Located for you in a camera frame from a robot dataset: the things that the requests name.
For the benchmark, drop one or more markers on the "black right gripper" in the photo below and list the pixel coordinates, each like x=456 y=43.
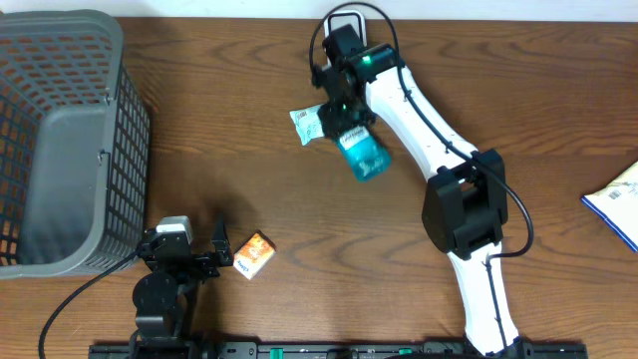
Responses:
x=333 y=126

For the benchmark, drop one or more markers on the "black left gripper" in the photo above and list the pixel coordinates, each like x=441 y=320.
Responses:
x=223 y=254

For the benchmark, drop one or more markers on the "orange small box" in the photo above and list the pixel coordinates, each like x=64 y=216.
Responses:
x=253 y=255

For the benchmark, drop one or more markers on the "light green tissue pack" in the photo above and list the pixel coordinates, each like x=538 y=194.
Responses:
x=307 y=124

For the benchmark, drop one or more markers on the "teal mouthwash bottle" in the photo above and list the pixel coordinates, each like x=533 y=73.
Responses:
x=365 y=156

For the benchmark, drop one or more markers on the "cream snack bag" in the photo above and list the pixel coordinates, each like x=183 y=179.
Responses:
x=616 y=205

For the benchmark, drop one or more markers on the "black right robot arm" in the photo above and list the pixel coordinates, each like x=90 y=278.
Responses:
x=465 y=206

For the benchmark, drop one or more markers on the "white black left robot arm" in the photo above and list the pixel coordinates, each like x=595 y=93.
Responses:
x=165 y=298

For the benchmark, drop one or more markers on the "white barcode scanner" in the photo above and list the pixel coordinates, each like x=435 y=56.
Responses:
x=346 y=17

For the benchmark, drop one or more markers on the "grey plastic basket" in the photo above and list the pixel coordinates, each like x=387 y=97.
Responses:
x=75 y=145

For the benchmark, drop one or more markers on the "black mounting rail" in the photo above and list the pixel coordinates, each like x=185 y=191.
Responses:
x=430 y=349

